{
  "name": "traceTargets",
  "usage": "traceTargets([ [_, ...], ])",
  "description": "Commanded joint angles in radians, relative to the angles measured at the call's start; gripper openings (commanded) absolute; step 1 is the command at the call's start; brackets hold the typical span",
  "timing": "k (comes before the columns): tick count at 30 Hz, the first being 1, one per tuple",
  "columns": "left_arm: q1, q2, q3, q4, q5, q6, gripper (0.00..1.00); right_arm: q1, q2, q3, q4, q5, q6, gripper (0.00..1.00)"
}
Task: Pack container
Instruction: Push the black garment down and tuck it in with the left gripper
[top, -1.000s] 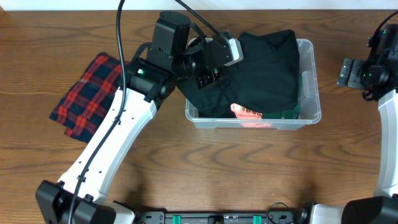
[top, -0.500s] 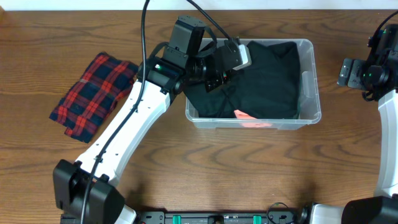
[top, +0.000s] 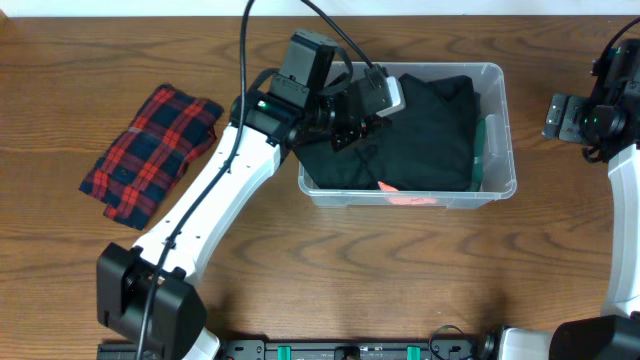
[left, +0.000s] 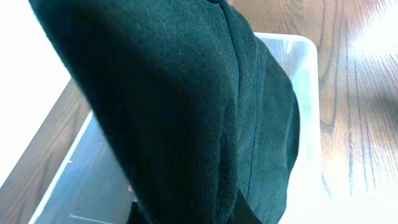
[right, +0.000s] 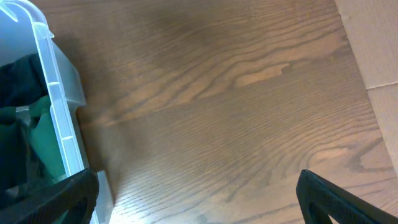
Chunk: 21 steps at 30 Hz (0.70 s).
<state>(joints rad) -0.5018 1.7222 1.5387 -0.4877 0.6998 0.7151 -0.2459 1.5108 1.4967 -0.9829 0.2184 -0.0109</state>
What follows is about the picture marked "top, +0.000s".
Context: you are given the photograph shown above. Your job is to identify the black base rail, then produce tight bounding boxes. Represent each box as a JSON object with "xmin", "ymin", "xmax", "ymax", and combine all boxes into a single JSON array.
[{"xmin": 96, "ymin": 337, "xmax": 501, "ymax": 360}]

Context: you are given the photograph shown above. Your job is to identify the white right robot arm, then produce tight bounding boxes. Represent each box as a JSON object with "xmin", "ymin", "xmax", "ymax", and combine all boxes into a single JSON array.
[{"xmin": 493, "ymin": 91, "xmax": 639, "ymax": 359}]

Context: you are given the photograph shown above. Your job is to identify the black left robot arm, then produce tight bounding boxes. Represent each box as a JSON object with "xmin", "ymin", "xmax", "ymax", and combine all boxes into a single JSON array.
[{"xmin": 97, "ymin": 65, "xmax": 404, "ymax": 359}]

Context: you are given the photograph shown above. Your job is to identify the pink printed t-shirt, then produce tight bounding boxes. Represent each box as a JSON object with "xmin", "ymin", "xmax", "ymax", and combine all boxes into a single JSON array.
[{"xmin": 377, "ymin": 181, "xmax": 438, "ymax": 206}]

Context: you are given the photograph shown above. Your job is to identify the large black garment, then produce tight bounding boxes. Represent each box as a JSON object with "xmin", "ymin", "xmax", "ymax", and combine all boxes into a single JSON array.
[{"xmin": 294, "ymin": 74, "xmax": 480, "ymax": 192}]

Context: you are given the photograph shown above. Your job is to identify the clear plastic storage bin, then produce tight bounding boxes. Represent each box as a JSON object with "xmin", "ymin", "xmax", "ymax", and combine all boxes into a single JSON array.
[{"xmin": 298, "ymin": 62, "xmax": 517, "ymax": 209}]

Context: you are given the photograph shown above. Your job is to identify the red plaid folded shirt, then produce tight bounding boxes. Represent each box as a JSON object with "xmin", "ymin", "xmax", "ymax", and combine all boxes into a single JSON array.
[{"xmin": 79, "ymin": 84, "xmax": 224, "ymax": 230}]

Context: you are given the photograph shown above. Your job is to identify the dark green garment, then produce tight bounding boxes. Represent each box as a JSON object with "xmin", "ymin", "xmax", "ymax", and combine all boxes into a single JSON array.
[{"xmin": 468, "ymin": 118, "xmax": 486, "ymax": 192}]

